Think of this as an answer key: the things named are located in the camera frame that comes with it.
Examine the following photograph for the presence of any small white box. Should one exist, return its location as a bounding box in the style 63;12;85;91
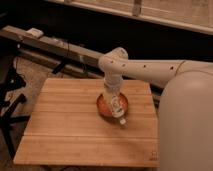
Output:
26;28;43;38

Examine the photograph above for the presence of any black tripod stand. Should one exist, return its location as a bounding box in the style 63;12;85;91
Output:
0;54;32;160

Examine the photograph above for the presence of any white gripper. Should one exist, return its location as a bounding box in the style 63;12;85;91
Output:
103;79;124;105

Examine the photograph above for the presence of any orange ceramic bowl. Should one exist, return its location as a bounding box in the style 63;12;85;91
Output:
96;93;128;118

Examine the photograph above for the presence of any wooden table board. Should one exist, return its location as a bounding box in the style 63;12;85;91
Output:
14;78;159;167

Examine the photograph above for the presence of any long wooden beam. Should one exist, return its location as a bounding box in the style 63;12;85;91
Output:
0;25;102;68

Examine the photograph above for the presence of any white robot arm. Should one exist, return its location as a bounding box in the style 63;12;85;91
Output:
98;47;213;171

